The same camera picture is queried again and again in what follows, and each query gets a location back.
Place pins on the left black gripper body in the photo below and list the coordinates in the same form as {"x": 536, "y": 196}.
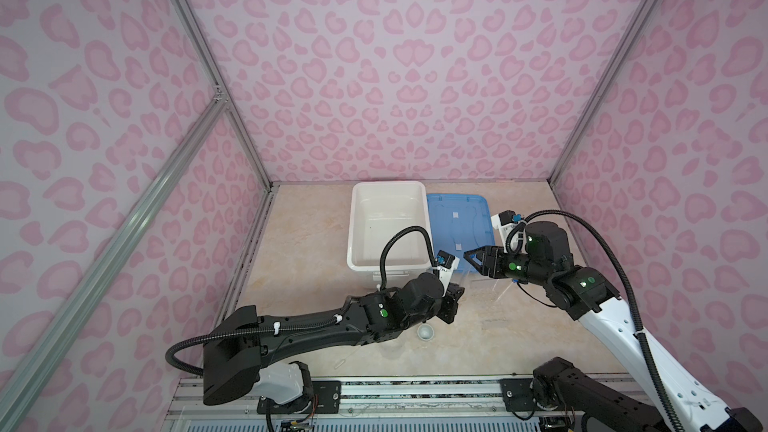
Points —
{"x": 446, "y": 308}

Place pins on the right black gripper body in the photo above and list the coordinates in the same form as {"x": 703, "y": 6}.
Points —
{"x": 514, "y": 265}

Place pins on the blue cap test tube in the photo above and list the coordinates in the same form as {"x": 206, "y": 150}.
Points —
{"x": 503, "y": 292}

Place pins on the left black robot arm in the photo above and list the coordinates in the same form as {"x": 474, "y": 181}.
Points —
{"x": 245, "y": 343}

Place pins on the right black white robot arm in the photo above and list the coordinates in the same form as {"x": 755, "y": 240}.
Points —
{"x": 539, "y": 254}

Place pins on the small white ceramic crucible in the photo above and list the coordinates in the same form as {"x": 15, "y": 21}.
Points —
{"x": 426, "y": 332}

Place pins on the blue plastic bin lid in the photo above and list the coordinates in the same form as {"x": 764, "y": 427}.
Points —
{"x": 459, "y": 223}

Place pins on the white plastic storage bin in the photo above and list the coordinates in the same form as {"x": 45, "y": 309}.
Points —
{"x": 379, "y": 210}

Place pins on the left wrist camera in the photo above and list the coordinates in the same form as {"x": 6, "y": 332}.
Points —
{"x": 446, "y": 264}

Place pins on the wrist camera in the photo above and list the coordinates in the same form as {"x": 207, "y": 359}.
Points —
{"x": 446, "y": 264}
{"x": 504, "y": 223}

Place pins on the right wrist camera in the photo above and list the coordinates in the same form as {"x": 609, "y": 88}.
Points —
{"x": 504, "y": 223}

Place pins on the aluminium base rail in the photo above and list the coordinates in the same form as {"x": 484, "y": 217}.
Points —
{"x": 419, "y": 403}

